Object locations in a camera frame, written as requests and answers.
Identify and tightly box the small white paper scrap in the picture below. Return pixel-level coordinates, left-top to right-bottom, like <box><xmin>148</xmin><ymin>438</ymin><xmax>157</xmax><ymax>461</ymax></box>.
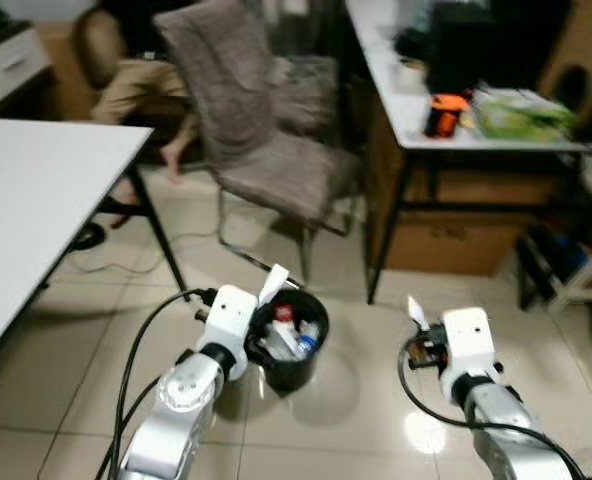
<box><xmin>406</xmin><ymin>294</ymin><xmax>430</xmax><ymax>330</ymax></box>

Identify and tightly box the long white paper scrap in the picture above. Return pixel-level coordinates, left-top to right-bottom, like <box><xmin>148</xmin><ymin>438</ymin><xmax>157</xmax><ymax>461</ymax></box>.
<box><xmin>257</xmin><ymin>262</ymin><xmax>290</xmax><ymax>307</ymax></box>

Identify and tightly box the black round rubbish bin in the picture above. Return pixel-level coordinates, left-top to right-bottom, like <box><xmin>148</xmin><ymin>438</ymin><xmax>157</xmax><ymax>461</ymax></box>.
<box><xmin>245</xmin><ymin>287</ymin><xmax>330</xmax><ymax>392</ymax></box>

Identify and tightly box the crumpled white wrapper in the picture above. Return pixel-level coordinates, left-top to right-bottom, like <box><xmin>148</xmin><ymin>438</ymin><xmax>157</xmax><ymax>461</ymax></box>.
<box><xmin>261</xmin><ymin>318</ymin><xmax>306</xmax><ymax>364</ymax></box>

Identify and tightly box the clear plastic bottle blue cap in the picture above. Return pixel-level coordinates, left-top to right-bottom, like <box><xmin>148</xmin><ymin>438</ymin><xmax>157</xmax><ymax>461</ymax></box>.
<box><xmin>294</xmin><ymin>320</ymin><xmax>323</xmax><ymax>357</ymax></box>

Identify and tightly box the brown cardboard box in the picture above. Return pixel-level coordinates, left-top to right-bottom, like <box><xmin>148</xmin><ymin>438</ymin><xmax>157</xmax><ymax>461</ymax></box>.
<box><xmin>370</xmin><ymin>99</ymin><xmax>558</xmax><ymax>277</ymax></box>

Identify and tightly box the black and white floor rack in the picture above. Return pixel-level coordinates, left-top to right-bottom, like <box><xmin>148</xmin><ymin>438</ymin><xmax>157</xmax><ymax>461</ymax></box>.
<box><xmin>515</xmin><ymin>199</ymin><xmax>592</xmax><ymax>312</ymax></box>

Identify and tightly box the black round floor object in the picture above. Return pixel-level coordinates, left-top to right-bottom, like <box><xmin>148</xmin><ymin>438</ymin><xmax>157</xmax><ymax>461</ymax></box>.
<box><xmin>70</xmin><ymin>221</ymin><xmax>108</xmax><ymax>252</ymax></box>

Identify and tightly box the orange and black tool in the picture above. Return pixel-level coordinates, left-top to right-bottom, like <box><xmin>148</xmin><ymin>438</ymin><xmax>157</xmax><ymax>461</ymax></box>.
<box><xmin>423</xmin><ymin>93</ymin><xmax>470</xmax><ymax>140</ymax></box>

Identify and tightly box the chair with brown plaid cover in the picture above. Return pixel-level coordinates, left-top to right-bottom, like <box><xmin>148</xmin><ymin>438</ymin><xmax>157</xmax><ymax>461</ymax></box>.
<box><xmin>153</xmin><ymin>0</ymin><xmax>366</xmax><ymax>283</ymax></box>

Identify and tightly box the chair with plaid cushion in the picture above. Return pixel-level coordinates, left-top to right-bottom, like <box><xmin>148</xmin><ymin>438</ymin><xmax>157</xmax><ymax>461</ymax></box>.
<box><xmin>265</xmin><ymin>54</ymin><xmax>340</xmax><ymax>142</ymax></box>

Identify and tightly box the green tissue box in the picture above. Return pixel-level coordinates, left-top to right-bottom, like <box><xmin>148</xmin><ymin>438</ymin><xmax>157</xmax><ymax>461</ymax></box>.
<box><xmin>472</xmin><ymin>87</ymin><xmax>578</xmax><ymax>142</ymax></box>

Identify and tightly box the white table with black legs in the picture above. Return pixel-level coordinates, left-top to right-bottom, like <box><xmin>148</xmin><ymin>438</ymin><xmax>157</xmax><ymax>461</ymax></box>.
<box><xmin>0</xmin><ymin>117</ymin><xmax>189</xmax><ymax>373</ymax></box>

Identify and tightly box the white cup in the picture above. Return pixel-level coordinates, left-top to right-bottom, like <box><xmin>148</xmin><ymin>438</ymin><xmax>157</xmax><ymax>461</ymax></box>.
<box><xmin>395</xmin><ymin>57</ymin><xmax>428</xmax><ymax>92</ymax></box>

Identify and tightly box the person in tan trousers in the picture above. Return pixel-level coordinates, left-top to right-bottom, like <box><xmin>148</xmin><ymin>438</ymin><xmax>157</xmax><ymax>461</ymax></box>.
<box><xmin>76</xmin><ymin>0</ymin><xmax>203</xmax><ymax>187</ymax></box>

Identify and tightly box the black computer case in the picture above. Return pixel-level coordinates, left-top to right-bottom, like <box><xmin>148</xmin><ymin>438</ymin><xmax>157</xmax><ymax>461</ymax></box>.
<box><xmin>425</xmin><ymin>0</ymin><xmax>538</xmax><ymax>92</ymax></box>

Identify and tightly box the brown armchair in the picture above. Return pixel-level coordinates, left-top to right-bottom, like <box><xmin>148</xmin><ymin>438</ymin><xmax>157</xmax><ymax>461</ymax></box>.
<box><xmin>73</xmin><ymin>4</ymin><xmax>198</xmax><ymax>127</ymax></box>

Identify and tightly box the wooden speaker box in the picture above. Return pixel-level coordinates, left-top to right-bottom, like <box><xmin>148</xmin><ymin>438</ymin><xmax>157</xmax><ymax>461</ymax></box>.
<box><xmin>535</xmin><ymin>0</ymin><xmax>592</xmax><ymax>102</ymax></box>

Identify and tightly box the white drawer cabinet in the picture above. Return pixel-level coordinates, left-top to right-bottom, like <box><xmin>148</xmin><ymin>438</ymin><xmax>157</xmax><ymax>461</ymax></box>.
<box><xmin>0</xmin><ymin>14</ymin><xmax>53</xmax><ymax>107</ymax></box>

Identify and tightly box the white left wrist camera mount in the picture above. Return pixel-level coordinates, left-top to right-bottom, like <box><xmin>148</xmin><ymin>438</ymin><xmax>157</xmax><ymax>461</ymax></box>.
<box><xmin>203</xmin><ymin>284</ymin><xmax>260</xmax><ymax>382</ymax></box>

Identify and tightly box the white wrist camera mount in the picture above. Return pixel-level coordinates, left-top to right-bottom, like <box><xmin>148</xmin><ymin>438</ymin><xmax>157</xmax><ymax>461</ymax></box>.
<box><xmin>440</xmin><ymin>306</ymin><xmax>496</xmax><ymax>397</ymax></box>
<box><xmin>203</xmin><ymin>284</ymin><xmax>260</xmax><ymax>382</ymax></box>

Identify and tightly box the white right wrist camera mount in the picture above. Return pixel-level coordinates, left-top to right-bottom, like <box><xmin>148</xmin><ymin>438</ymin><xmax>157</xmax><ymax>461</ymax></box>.
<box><xmin>440</xmin><ymin>306</ymin><xmax>496</xmax><ymax>397</ymax></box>

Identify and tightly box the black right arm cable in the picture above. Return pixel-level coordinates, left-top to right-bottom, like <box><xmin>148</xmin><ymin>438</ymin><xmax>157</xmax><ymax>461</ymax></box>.
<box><xmin>397</xmin><ymin>334</ymin><xmax>591</xmax><ymax>480</ymax></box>

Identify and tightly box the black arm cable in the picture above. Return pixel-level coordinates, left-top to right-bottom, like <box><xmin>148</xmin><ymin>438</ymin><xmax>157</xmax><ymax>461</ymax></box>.
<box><xmin>397</xmin><ymin>334</ymin><xmax>591</xmax><ymax>480</ymax></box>
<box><xmin>94</xmin><ymin>287</ymin><xmax>219</xmax><ymax>480</ymax></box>

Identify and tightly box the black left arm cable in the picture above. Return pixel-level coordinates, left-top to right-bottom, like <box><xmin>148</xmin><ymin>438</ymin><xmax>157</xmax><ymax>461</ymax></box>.
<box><xmin>94</xmin><ymin>287</ymin><xmax>219</xmax><ymax>480</ymax></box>

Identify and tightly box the white desk with black frame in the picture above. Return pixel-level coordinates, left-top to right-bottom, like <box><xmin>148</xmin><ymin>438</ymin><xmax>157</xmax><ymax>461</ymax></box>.
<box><xmin>343</xmin><ymin>0</ymin><xmax>592</xmax><ymax>307</ymax></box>

